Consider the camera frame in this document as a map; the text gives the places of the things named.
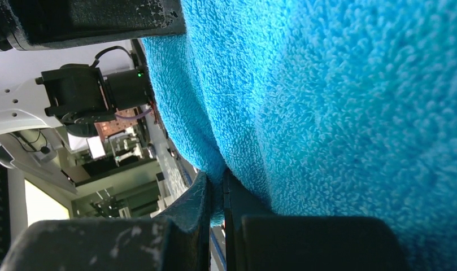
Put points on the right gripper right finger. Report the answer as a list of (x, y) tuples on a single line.
[(258, 239)]

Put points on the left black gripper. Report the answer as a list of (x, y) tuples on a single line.
[(61, 24)]

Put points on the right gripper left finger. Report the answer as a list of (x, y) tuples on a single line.
[(175, 239)]

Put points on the light blue towel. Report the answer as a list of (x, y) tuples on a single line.
[(322, 108)]

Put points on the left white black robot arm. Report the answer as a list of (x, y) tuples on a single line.
[(79, 93)]

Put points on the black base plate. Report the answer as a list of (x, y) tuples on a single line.
[(179, 175)]

